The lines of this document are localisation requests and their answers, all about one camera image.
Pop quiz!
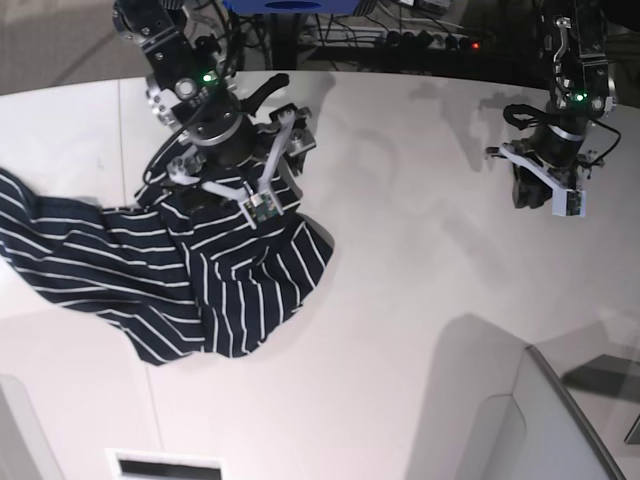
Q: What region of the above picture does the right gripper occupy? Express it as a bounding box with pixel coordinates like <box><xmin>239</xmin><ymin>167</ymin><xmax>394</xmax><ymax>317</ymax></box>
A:
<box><xmin>174</xmin><ymin>107</ymin><xmax>316</xmax><ymax>210</ymax></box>

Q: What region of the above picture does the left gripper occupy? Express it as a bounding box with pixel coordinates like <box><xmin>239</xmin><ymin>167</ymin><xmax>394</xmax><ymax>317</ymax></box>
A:
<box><xmin>512</xmin><ymin>164</ymin><xmax>553</xmax><ymax>209</ymax></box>

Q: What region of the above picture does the navy white striped t-shirt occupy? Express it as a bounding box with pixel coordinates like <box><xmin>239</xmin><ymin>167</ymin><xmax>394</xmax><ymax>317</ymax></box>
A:
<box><xmin>1</xmin><ymin>171</ymin><xmax>333</xmax><ymax>366</ymax></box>

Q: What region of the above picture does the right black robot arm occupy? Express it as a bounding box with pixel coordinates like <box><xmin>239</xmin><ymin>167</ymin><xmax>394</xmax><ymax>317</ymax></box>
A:
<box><xmin>112</xmin><ymin>1</ymin><xmax>315</xmax><ymax>216</ymax></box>

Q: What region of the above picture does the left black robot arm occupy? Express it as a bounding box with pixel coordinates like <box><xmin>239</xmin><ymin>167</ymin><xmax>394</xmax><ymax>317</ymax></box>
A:
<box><xmin>485</xmin><ymin>1</ymin><xmax>616</xmax><ymax>217</ymax></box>

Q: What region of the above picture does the blue bin under table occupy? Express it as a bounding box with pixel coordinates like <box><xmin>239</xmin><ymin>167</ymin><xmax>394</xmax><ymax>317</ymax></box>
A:
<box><xmin>223</xmin><ymin>0</ymin><xmax>359</xmax><ymax>15</ymax></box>

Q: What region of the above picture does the black power strip red light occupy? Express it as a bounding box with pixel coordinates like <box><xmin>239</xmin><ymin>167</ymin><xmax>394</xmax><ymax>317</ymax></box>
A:
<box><xmin>382</xmin><ymin>30</ymin><xmax>483</xmax><ymax>53</ymax></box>

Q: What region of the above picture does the white slotted panel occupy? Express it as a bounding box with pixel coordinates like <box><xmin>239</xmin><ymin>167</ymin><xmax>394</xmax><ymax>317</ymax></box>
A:
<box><xmin>105</xmin><ymin>448</ymin><xmax>233</xmax><ymax>480</ymax></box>

